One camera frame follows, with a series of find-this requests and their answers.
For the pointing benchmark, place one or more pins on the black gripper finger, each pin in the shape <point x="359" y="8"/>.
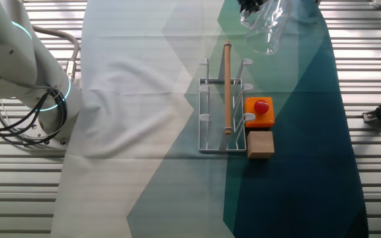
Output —
<point x="245" y="4"/>
<point x="256" y="3"/>

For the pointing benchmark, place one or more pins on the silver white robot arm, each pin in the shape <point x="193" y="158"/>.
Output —
<point x="8" y="49"/>

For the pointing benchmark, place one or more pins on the orange box red push button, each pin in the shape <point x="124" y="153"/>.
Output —
<point x="251" y="122"/>

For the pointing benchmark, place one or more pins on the plain wooden block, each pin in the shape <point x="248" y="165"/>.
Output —
<point x="260" y="145"/>

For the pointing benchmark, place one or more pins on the blue green white tablecloth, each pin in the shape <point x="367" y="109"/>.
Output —
<point x="127" y="115"/>

